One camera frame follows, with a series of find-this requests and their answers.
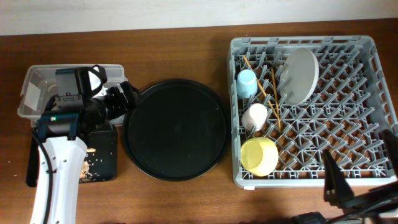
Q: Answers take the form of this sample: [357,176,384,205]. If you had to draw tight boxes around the round black tray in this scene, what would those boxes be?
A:
[123,79,231,182]

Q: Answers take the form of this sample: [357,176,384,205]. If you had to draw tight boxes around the pink plastic cup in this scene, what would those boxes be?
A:
[241,103,268,131]

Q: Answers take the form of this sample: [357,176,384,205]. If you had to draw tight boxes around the wooden chopstick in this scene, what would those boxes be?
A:
[243,55,279,119]
[271,68,282,132]

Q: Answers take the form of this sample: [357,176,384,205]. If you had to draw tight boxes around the blue plastic cup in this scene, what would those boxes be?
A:
[236,69,257,98]

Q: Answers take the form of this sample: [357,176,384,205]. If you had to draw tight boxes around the grey plastic dishwasher rack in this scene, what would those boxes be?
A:
[227,35,397,189]

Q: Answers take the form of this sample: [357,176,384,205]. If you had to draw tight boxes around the yellow bowl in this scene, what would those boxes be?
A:
[240,137,279,177]

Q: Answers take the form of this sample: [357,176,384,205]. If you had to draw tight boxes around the black rectangular waste tray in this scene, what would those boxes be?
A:
[25,123,118,187]

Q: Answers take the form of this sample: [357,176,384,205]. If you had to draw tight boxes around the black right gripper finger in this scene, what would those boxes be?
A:
[382,129,397,170]
[322,149,354,205]

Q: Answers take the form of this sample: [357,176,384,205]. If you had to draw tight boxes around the food scraps pile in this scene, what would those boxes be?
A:
[79,148,98,183]

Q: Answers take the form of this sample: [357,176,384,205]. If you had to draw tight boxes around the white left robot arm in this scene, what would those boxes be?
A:
[30,81,141,223]

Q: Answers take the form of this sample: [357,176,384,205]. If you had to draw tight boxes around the light grey plate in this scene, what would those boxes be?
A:
[280,49,319,105]

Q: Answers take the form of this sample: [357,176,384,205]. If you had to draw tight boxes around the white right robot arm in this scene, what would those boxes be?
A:
[291,150,397,224]

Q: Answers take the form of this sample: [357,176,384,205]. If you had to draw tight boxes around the clear plastic bin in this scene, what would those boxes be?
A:
[17,64,127,126]

